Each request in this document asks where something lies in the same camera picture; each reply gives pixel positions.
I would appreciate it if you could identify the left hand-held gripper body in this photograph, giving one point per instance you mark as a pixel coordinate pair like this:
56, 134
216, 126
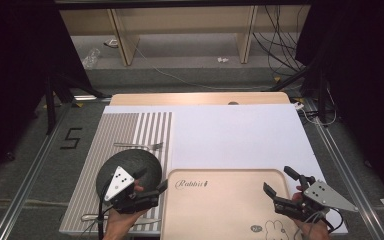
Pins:
119, 181

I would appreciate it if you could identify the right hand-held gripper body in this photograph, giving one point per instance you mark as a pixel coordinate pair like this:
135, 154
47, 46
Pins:
326, 196

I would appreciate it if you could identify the black round plate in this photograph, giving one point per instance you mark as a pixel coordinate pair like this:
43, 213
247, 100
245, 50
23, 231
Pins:
133, 160

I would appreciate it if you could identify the silver fork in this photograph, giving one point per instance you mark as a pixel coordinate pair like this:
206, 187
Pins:
136, 146

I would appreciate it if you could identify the beige tray with rabbit print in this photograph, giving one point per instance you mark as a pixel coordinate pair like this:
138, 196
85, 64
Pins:
226, 206

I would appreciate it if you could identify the person's right hand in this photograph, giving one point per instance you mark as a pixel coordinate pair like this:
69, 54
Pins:
316, 231

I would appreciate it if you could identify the person's left hand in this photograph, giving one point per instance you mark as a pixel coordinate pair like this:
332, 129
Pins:
120, 225

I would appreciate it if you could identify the grey striped placemat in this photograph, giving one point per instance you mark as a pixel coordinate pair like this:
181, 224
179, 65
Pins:
113, 133

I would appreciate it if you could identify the white board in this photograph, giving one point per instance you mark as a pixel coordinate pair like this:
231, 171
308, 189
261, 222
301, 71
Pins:
233, 136

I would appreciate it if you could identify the black metal stand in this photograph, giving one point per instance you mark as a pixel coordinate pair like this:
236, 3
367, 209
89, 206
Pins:
50, 110
321, 96

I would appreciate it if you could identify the light wooden table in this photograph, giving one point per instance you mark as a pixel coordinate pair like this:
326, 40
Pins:
193, 98

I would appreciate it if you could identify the black curtain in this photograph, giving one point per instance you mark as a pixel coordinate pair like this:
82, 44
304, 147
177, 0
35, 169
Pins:
370, 83
13, 83

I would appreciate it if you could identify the clear plastic wrapper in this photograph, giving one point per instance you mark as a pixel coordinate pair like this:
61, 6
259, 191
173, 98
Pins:
91, 58

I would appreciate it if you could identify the small white floor scrap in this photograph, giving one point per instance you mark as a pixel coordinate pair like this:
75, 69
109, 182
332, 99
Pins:
222, 60

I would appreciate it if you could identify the small dark floor item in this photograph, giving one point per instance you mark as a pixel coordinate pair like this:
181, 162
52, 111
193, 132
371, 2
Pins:
111, 43

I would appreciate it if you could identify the light wooden shelf unit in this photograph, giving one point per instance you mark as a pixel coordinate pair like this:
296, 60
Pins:
186, 18

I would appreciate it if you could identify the aluminium floor rail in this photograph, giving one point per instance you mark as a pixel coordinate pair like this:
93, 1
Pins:
346, 176
30, 180

